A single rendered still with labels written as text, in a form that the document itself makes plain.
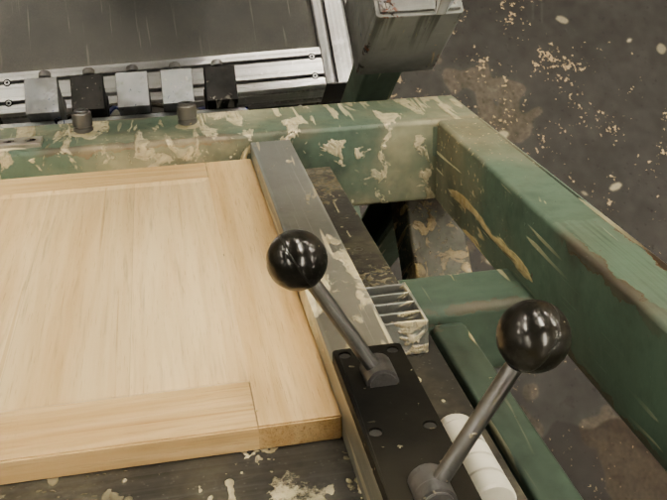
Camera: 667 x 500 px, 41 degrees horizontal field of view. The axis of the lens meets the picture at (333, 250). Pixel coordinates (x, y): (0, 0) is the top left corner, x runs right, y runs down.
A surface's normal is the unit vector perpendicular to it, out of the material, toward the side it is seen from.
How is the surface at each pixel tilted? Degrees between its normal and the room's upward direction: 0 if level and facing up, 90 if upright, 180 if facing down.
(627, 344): 90
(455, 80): 0
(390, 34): 90
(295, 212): 51
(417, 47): 90
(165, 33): 0
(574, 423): 0
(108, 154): 39
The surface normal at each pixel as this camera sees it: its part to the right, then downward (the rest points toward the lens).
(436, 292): -0.02, -0.91
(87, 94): 0.14, -0.26
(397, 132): 0.19, 0.40
